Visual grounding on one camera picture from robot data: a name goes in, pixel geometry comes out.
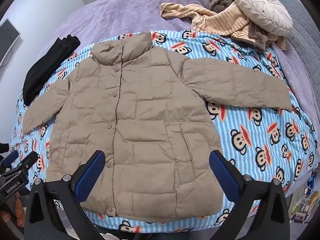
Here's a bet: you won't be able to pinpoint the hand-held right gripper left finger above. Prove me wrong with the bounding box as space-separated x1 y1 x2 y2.
24 150 106 240

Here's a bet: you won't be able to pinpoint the assorted small bedside things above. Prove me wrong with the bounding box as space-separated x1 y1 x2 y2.
291 170 320 224

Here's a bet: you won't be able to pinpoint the beige striped fleece garment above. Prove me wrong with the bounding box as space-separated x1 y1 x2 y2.
160 2 288 51

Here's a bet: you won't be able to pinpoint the black folded pants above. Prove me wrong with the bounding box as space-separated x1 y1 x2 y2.
22 37 81 106

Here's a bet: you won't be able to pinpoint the monkey print striped blanket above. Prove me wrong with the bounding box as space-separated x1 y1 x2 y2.
10 29 319 234

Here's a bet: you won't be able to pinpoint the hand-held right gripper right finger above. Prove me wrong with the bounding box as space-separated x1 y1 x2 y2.
209 150 292 240

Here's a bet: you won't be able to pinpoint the purple bed cover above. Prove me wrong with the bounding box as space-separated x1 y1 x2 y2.
37 0 315 105

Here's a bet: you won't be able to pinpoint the wall mounted monitor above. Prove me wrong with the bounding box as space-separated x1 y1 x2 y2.
0 19 21 67

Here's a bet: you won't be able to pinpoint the beige puffer jacket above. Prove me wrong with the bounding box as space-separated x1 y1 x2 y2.
22 31 293 223

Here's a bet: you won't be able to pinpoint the cream round pleated pillow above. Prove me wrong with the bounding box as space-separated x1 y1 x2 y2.
232 0 293 34

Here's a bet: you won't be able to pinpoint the brown plush cloth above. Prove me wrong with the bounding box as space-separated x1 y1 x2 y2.
206 0 273 53

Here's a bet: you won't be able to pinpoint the grey padded headboard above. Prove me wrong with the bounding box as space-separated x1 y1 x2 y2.
250 0 320 120

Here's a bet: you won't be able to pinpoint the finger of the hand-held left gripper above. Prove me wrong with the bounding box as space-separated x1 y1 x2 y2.
3 151 20 167
15 151 38 172

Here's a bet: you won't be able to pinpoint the person's left hand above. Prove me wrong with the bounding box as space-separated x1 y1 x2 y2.
15 194 26 227

